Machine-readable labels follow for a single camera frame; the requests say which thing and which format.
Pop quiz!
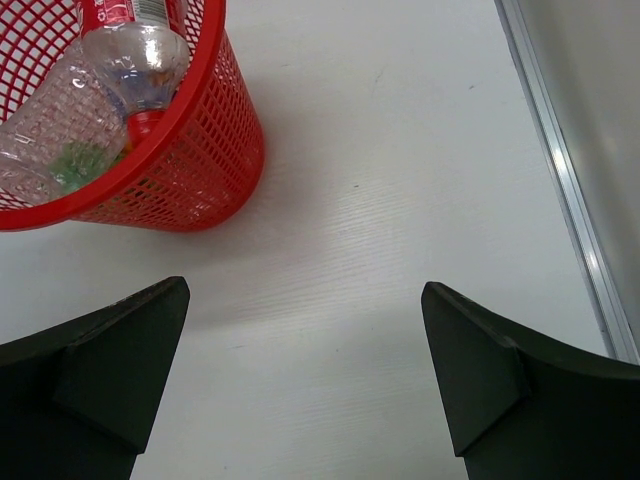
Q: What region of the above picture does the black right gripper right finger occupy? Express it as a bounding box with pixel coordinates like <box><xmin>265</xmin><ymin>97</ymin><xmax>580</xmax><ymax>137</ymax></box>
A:
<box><xmin>421</xmin><ymin>282</ymin><xmax>639</xmax><ymax>479</ymax></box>

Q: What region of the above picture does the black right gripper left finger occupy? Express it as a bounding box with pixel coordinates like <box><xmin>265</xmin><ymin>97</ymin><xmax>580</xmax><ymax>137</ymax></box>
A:
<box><xmin>1</xmin><ymin>276</ymin><xmax>190</xmax><ymax>479</ymax></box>

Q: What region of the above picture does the green plastic bottle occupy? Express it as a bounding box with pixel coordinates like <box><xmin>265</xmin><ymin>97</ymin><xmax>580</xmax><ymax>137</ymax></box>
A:
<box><xmin>49</xmin><ymin>142</ymin><xmax>125</xmax><ymax>195</ymax></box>

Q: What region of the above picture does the red mesh plastic basket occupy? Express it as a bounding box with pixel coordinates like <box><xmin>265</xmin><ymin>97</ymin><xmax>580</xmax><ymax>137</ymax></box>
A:
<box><xmin>1</xmin><ymin>1</ymin><xmax>265</xmax><ymax>232</ymax></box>

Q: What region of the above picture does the clear plastic water bottle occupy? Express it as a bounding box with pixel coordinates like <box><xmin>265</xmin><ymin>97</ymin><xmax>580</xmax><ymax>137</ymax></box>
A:
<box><xmin>1</xmin><ymin>41</ymin><xmax>128</xmax><ymax>206</ymax></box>

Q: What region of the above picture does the red label clear bottle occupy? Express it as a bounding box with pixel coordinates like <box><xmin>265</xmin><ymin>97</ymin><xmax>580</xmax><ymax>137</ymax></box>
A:
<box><xmin>74</xmin><ymin>0</ymin><xmax>190</xmax><ymax>146</ymax></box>

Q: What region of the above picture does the aluminium table edge rail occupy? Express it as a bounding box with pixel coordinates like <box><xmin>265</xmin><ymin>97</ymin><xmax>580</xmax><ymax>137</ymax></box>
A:
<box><xmin>495</xmin><ymin>1</ymin><xmax>639</xmax><ymax>364</ymax></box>

